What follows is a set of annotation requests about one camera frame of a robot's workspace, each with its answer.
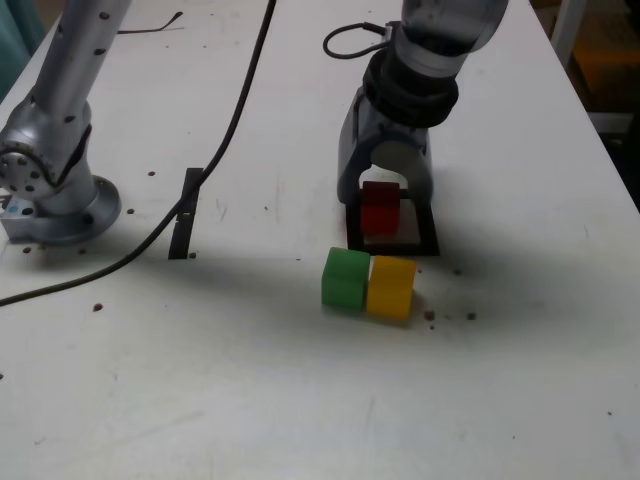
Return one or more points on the black tape square outline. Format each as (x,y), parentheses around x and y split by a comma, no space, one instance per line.
(390,249)

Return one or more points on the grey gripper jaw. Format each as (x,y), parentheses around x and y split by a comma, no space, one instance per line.
(400,156)
(347,150)

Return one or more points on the yellow cube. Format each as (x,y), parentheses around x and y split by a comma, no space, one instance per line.
(390,290)

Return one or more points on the black tape strip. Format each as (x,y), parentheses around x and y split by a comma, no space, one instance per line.
(185,215)

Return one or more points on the green cube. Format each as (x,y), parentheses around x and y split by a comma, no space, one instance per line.
(344,282)

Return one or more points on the teal cloth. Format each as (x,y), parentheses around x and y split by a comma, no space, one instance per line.
(20,40)

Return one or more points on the white frame leg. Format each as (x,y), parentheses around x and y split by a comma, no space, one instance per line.
(567,30)

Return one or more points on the red cube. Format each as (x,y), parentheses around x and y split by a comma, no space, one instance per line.
(380,212)

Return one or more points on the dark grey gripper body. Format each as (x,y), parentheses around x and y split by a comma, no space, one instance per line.
(395,131)

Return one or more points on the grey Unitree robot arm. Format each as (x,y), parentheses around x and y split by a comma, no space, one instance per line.
(60,100)

